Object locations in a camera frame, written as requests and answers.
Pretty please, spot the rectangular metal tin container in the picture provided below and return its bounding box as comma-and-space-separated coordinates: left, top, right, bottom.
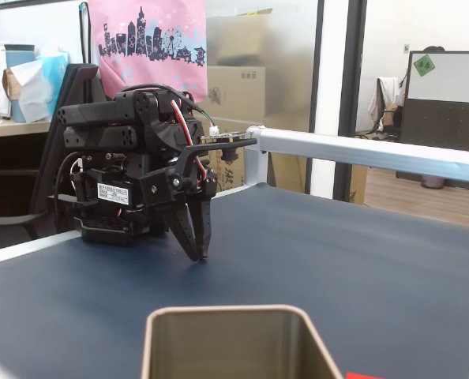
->
141, 303, 344, 379

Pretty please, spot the cardboard box with characters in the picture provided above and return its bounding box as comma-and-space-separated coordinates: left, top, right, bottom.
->
213, 146, 246, 193

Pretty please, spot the black office chair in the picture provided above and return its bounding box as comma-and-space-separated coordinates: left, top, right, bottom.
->
0, 62, 113, 253

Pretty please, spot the large closed cardboard box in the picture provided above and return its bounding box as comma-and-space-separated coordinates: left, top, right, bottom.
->
206, 65, 268, 124

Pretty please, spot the light blue tissue pack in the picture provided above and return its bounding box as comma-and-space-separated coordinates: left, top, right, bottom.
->
36, 51, 70, 116

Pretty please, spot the narrow cardboard box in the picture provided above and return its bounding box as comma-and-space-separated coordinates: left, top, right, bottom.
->
350, 163, 369, 205

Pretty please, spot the white crumpled paper bag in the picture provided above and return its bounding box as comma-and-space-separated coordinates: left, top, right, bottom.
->
6, 58, 57, 123

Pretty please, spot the wooden desk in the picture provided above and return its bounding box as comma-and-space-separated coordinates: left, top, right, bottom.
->
0, 117, 53, 140

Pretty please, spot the pink skyline print bag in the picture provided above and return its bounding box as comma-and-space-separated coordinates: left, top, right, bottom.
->
87, 0, 209, 107

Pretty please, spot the open cardboard box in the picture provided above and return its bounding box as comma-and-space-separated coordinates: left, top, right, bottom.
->
206, 7, 274, 66

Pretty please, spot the blue tumbler cup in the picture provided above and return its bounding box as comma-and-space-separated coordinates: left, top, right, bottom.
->
4, 43, 36, 123

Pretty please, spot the dark desk chair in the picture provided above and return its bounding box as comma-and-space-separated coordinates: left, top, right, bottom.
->
370, 105, 403, 141

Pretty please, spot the white garment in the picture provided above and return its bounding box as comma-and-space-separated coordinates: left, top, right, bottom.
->
366, 76, 402, 128

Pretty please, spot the pink waste bin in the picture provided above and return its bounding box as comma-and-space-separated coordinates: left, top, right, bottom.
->
420, 173, 445, 190

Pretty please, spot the dark office partition board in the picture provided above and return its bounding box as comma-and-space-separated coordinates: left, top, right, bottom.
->
399, 50, 469, 155

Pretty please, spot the green square note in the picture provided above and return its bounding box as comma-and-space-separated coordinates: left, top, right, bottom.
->
412, 54, 437, 77

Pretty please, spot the person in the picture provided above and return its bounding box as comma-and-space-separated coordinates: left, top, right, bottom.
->
394, 44, 447, 108

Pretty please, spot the red white black servo cable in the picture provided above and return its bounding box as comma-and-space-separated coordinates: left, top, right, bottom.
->
169, 99, 211, 183

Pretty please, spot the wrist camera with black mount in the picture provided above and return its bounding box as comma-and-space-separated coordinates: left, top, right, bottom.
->
174, 129, 258, 191

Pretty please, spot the black power cable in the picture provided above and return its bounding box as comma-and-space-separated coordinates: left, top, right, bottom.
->
54, 151, 87, 235

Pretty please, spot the aluminium frame rail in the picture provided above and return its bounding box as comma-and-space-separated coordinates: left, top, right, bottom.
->
243, 125, 469, 187

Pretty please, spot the thin blue strap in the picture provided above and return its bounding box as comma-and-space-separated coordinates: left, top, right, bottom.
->
78, 1, 94, 66

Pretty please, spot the black partition post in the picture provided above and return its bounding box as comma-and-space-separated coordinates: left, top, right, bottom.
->
332, 0, 369, 203

